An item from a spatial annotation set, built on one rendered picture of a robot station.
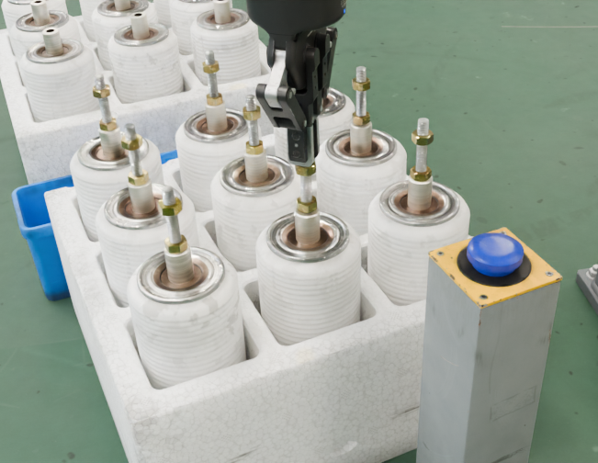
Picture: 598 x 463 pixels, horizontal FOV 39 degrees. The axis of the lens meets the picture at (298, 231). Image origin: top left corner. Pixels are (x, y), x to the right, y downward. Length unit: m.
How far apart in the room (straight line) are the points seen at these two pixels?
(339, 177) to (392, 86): 0.74
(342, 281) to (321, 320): 0.04
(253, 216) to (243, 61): 0.43
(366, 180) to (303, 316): 0.17
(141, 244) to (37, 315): 0.36
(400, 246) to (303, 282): 0.10
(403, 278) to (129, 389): 0.27
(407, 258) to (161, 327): 0.24
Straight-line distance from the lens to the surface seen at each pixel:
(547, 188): 1.31
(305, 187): 0.72
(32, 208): 1.17
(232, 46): 1.19
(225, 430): 0.75
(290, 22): 0.62
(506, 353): 0.64
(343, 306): 0.76
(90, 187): 0.90
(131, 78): 1.18
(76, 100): 1.17
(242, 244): 0.84
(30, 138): 1.15
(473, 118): 1.48
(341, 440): 0.83
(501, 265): 0.61
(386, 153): 0.87
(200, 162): 0.92
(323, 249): 0.74
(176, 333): 0.71
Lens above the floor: 0.70
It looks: 36 degrees down
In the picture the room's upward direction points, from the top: 3 degrees counter-clockwise
